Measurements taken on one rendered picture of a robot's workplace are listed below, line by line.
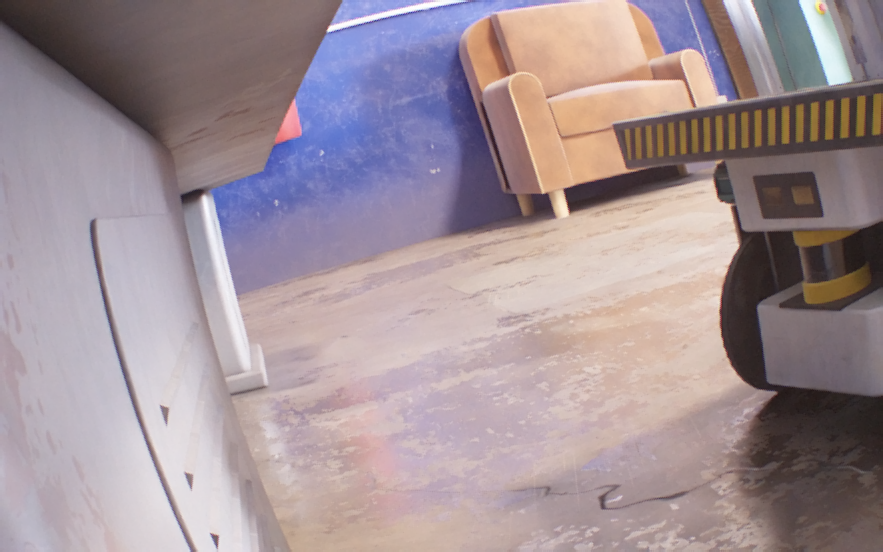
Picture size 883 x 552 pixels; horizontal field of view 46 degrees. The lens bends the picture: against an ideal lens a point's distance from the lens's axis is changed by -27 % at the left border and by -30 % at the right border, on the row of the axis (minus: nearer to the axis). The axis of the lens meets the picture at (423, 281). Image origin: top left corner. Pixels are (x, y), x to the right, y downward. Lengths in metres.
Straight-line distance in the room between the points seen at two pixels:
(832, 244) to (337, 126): 4.61
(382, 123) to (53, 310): 5.31
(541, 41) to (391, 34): 0.71
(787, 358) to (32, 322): 0.94
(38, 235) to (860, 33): 1.13
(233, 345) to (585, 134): 2.59
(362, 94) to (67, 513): 5.36
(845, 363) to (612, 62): 4.41
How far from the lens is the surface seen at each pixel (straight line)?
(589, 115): 4.88
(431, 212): 5.54
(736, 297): 1.24
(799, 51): 5.41
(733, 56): 5.97
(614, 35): 5.34
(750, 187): 1.08
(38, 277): 0.23
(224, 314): 2.53
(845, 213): 0.94
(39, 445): 0.18
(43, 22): 0.31
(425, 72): 5.57
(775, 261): 1.25
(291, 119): 5.33
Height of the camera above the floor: 0.33
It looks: 5 degrees down
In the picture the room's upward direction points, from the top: 15 degrees counter-clockwise
